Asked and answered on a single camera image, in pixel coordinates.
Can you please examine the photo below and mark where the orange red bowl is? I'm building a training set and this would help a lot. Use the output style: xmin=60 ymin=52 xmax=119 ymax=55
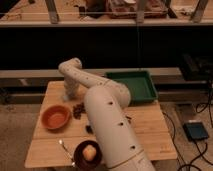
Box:
xmin=41 ymin=105 xmax=71 ymax=130

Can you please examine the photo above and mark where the black cable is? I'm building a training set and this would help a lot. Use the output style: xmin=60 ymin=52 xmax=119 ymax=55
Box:
xmin=162 ymin=78 xmax=213 ymax=171

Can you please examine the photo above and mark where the black dish brush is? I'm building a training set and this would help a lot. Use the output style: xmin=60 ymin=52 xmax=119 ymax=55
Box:
xmin=85 ymin=125 xmax=93 ymax=134

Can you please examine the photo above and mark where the dark maroon bowl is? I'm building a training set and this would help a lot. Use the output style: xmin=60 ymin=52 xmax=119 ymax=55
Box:
xmin=74 ymin=140 xmax=102 ymax=171

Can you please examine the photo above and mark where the silver spoon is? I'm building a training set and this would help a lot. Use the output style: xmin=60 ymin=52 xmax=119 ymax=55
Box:
xmin=59 ymin=139 xmax=76 ymax=167

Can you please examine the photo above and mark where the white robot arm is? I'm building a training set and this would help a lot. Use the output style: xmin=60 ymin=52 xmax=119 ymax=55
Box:
xmin=58 ymin=58 xmax=155 ymax=171

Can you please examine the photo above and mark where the light blue towel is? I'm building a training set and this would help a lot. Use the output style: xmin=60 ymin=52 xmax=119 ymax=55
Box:
xmin=62 ymin=95 xmax=69 ymax=101

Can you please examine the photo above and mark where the yellow apple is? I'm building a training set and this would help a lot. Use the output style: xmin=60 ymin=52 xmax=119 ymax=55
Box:
xmin=82 ymin=145 xmax=97 ymax=161

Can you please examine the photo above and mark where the green plastic tray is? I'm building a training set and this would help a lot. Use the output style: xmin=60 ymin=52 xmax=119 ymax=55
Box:
xmin=105 ymin=71 xmax=158 ymax=105

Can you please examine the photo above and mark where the dark grape bunch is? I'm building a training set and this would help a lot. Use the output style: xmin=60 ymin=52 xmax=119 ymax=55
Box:
xmin=73 ymin=103 xmax=85 ymax=120

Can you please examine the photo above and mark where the black foot pedal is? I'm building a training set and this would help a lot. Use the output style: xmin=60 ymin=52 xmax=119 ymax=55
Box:
xmin=183 ymin=122 xmax=209 ymax=141

